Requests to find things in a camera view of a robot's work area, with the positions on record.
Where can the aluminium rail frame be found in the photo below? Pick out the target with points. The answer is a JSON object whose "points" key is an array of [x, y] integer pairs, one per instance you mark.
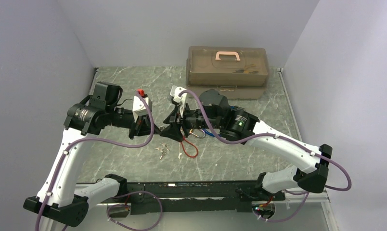
{"points": [[308, 199]]}

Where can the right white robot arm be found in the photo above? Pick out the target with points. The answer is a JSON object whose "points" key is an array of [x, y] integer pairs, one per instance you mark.
{"points": [[234, 125]]}

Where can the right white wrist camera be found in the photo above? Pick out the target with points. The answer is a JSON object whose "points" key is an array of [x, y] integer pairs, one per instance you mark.
{"points": [[178, 98]]}

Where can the red cable lock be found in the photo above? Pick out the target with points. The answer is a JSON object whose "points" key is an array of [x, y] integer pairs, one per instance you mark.
{"points": [[189, 149]]}

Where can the blue cable lock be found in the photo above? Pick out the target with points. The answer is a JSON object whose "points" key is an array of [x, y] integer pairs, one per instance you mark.
{"points": [[208, 132]]}

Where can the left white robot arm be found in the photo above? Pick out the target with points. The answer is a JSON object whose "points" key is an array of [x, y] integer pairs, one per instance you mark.
{"points": [[58, 199]]}

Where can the brown plastic toolbox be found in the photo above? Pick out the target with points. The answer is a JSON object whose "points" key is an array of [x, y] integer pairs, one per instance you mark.
{"points": [[235, 72]]}

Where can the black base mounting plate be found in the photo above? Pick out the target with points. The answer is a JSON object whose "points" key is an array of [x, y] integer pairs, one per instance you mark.
{"points": [[195, 196]]}

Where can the brass padlock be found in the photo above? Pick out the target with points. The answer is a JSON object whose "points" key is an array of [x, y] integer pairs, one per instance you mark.
{"points": [[198, 133]]}

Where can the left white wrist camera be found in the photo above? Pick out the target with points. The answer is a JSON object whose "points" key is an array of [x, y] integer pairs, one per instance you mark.
{"points": [[138, 108]]}

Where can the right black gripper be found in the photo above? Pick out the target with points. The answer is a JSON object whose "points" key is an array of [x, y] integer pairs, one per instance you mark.
{"points": [[174, 131]]}

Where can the bunch of silver keys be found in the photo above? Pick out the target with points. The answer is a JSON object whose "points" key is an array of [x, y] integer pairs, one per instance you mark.
{"points": [[164, 150]]}

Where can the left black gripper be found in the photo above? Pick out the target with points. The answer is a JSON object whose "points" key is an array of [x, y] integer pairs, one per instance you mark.
{"points": [[142, 127]]}

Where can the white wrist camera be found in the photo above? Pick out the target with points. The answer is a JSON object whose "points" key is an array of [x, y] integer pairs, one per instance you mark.
{"points": [[178, 98], [138, 108]]}

